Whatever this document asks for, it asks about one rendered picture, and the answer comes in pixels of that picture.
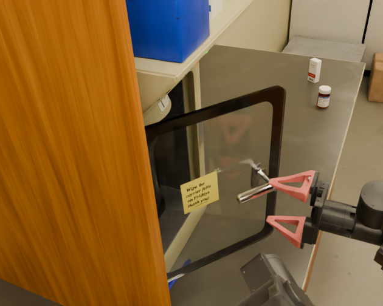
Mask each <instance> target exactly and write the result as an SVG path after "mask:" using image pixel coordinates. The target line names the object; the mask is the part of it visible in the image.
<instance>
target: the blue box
mask: <svg viewBox="0 0 383 306"><path fill-rule="evenodd" d="M125 1H126V9H127V14H128V22H129V29H130V34H131V42H132V46H133V54H134V56H136V57H141V58H149V59H154V60H162V61H169V62H174V63H182V62H183V61H184V60H185V59H187V58H188V57H189V56H190V55H191V54H192V53H193V52H194V51H195V50H196V49H197V48H198V47H199V46H200V45H201V44H202V43H203V42H204V41H205V40H206V39H207V38H208V37H209V36H210V23H209V0H125Z"/></svg>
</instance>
